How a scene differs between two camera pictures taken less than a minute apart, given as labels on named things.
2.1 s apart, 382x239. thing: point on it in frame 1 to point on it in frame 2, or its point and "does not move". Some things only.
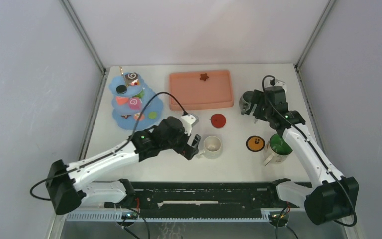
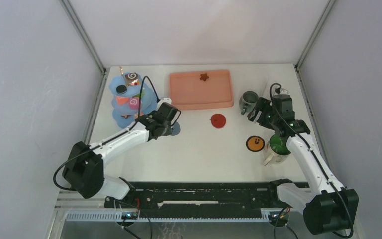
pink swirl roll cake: [135, 103] does not move
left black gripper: [185, 150] to [168, 129]
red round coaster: [218, 120] does not move
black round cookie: [121, 89] does not move
